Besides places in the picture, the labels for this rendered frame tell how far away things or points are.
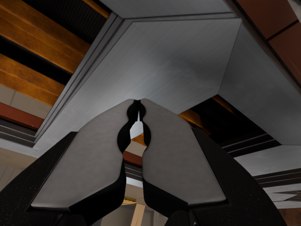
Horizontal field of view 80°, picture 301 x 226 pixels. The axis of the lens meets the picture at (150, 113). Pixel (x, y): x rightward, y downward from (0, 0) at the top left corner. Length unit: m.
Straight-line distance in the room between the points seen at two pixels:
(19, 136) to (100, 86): 0.43
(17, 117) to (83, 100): 0.39
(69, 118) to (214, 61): 0.33
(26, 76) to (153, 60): 0.47
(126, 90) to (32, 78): 0.40
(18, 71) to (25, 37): 0.14
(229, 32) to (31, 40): 0.47
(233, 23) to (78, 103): 0.30
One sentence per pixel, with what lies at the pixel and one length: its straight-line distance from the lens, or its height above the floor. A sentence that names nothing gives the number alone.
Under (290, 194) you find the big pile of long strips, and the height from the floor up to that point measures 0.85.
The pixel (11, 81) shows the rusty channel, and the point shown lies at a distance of 0.74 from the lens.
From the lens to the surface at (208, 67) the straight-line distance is 0.29.
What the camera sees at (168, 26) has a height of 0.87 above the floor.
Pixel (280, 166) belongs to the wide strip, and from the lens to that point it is 0.68.
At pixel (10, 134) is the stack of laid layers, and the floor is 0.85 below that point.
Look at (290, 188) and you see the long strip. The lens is 0.92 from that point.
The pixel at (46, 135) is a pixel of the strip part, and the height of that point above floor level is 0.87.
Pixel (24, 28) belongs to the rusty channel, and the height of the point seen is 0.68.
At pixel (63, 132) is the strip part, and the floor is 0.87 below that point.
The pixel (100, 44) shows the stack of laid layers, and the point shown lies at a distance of 0.30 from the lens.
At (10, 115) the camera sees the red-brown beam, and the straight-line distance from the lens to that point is 0.74.
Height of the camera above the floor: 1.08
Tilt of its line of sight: 35 degrees down
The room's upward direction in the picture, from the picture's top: 174 degrees counter-clockwise
